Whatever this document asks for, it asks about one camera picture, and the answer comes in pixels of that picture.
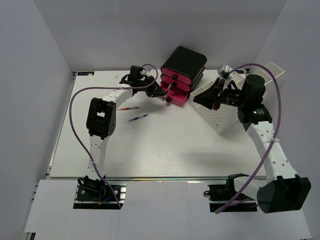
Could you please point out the black pink drawer organizer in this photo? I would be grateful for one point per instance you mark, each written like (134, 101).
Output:
(183, 69)

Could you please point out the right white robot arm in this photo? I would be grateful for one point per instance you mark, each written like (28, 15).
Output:
(275, 185)

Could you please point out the green pen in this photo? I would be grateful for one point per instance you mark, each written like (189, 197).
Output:
(167, 91)

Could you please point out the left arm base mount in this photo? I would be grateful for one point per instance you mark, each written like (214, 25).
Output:
(97, 195)

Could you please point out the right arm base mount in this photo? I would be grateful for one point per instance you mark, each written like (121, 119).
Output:
(219, 194)

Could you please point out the blue clear pen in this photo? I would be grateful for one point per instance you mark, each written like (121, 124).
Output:
(136, 118)

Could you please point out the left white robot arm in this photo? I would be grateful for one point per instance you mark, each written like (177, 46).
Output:
(101, 118)

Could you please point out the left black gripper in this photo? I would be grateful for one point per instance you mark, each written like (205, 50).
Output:
(156, 91)

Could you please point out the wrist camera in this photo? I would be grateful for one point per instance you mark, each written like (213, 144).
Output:
(224, 71)
(146, 72)

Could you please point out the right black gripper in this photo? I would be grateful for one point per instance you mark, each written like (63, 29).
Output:
(207, 97)

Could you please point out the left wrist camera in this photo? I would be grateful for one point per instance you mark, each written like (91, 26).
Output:
(146, 72)

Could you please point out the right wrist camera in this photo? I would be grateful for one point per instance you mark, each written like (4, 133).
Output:
(224, 71)

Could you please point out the blue sticker label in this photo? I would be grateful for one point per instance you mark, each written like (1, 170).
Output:
(86, 73)

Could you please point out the orange tipped pen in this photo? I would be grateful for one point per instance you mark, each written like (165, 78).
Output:
(129, 108)

